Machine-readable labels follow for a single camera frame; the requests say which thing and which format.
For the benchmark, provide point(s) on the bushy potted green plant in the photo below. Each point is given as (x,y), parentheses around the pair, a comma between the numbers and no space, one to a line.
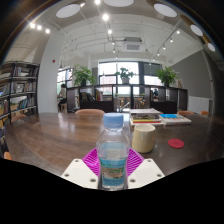
(83,75)

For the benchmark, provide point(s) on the ceiling lights group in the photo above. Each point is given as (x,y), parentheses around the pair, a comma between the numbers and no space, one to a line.
(68,10)

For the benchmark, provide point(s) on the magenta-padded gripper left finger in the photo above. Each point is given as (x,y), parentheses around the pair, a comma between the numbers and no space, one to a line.
(78,171)

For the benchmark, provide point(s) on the flat round red coaster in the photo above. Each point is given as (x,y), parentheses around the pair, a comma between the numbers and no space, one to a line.
(176,143)

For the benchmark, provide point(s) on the stack of books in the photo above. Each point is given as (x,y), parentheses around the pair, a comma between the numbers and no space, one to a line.
(145,116)

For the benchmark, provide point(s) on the person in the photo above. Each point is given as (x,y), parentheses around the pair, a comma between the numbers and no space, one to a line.
(62,96)

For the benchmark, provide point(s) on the open colourful magazine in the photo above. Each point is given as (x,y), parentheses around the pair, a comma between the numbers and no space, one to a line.
(175,119)

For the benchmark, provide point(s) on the clear blue-capped water bottle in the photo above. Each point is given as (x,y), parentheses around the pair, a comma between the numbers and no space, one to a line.
(113,156)

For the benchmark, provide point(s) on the cream ceramic mug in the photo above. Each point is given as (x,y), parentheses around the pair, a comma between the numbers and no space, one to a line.
(143,138)

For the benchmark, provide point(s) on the ceiling air conditioner unit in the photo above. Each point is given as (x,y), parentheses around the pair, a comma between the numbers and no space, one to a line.
(133,45)

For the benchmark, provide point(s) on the small white-potted green plant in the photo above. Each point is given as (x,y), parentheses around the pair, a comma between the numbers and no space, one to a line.
(124,73)

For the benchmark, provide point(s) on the wide dark-potted green plant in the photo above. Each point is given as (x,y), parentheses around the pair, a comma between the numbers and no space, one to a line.
(166,75)

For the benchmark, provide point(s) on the tall dark bookshelf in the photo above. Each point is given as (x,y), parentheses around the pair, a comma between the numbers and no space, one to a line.
(20,90)

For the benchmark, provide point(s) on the low dark shelf unit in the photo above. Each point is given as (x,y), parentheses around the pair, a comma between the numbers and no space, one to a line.
(95,105)

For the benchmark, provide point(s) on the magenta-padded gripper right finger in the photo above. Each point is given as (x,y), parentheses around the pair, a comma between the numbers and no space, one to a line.
(146,171)

